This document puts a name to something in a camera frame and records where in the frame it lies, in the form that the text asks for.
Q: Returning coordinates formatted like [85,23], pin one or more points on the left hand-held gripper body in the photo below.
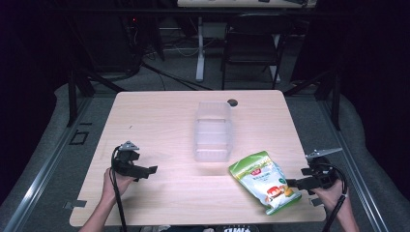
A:
[125,161]

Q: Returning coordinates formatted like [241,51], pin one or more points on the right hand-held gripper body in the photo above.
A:
[324,175]

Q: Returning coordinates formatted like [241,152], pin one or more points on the green and white snack bag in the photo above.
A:
[266,182]

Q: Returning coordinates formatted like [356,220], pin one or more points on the person's left hand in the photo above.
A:
[120,184]

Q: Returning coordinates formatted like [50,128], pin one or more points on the person's right hand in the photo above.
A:
[331,196]

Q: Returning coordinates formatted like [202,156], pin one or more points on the grey tape strip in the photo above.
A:
[76,203]

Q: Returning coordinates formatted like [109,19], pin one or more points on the clear plastic storage box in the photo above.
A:
[213,132]

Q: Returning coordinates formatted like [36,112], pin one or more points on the black item with white print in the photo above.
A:
[237,228]

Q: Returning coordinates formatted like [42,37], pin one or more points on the black metal stand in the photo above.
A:
[334,96]
[76,93]

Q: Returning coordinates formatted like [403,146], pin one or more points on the dark computer equipment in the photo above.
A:
[109,42]

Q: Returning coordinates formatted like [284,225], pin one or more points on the white desk leg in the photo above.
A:
[200,51]

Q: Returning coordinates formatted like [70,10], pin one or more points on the black metal chair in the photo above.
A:
[251,48]

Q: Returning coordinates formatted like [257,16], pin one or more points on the aluminium floor rail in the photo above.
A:
[354,174]
[38,177]

